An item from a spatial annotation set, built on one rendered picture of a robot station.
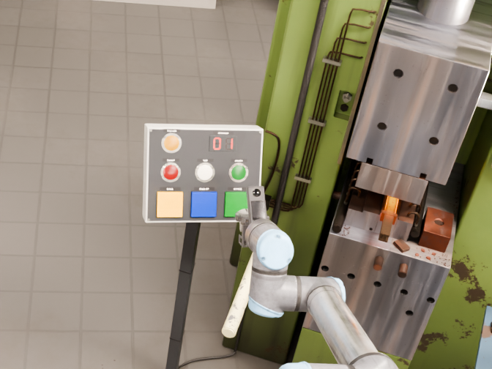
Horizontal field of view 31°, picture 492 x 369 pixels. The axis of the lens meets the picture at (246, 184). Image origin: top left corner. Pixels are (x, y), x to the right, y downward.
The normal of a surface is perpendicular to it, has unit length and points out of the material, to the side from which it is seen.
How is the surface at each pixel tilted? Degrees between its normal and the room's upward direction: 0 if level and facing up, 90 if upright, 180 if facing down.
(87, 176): 0
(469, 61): 0
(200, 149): 60
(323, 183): 90
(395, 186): 90
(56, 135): 0
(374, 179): 90
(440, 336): 90
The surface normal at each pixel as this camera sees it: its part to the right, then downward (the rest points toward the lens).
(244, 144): 0.21, 0.19
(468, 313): -0.26, 0.60
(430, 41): 0.15, -0.75
